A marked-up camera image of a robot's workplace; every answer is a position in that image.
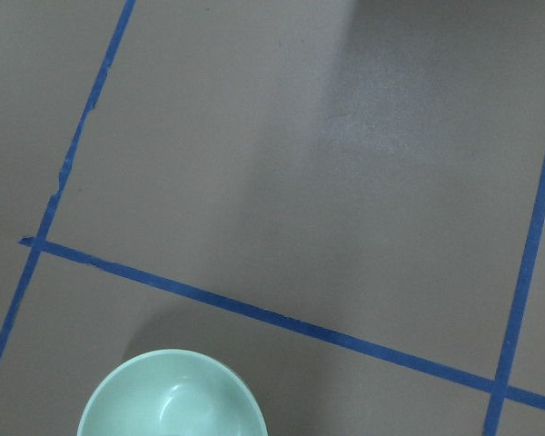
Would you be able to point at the green bowl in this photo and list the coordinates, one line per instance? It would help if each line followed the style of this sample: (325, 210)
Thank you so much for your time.
(172, 392)

